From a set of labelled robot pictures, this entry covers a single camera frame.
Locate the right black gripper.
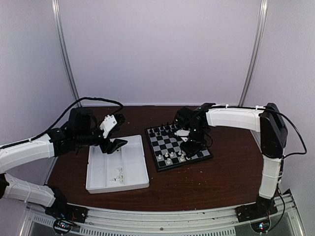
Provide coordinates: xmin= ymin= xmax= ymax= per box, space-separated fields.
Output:
xmin=181 ymin=126 xmax=208 ymax=158

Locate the white plastic compartment tray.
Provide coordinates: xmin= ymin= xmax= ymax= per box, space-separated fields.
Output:
xmin=85 ymin=135 xmax=150 ymax=194

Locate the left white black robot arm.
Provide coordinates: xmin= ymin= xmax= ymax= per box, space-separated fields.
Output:
xmin=0 ymin=108 xmax=127 ymax=218

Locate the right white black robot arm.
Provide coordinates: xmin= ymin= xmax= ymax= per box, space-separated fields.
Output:
xmin=174 ymin=103 xmax=288 ymax=217

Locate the black grey chess board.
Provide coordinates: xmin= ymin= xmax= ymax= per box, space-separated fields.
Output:
xmin=145 ymin=123 xmax=214 ymax=172

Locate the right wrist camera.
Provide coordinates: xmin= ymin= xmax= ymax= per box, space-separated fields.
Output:
xmin=174 ymin=129 xmax=190 ymax=142

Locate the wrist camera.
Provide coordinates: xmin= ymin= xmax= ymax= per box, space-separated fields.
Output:
xmin=99 ymin=115 xmax=117 ymax=139
xmin=174 ymin=129 xmax=190 ymax=142

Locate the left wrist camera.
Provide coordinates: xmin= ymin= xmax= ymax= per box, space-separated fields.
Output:
xmin=99 ymin=115 xmax=117 ymax=139

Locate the front aluminium rail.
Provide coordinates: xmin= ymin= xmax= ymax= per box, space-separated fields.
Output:
xmin=18 ymin=194 xmax=305 ymax=236

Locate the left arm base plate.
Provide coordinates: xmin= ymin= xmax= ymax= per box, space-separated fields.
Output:
xmin=44 ymin=205 xmax=88 ymax=223

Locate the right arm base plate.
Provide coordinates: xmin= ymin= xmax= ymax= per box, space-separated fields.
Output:
xmin=235 ymin=203 xmax=278 ymax=222

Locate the left aluminium frame post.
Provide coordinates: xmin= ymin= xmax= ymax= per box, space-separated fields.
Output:
xmin=51 ymin=0 xmax=80 ymax=100

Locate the aluminium frame post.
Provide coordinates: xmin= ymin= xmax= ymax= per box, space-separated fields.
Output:
xmin=51 ymin=0 xmax=80 ymax=100
xmin=238 ymin=0 xmax=269 ymax=106

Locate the right aluminium frame post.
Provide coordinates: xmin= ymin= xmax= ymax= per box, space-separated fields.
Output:
xmin=238 ymin=0 xmax=269 ymax=106

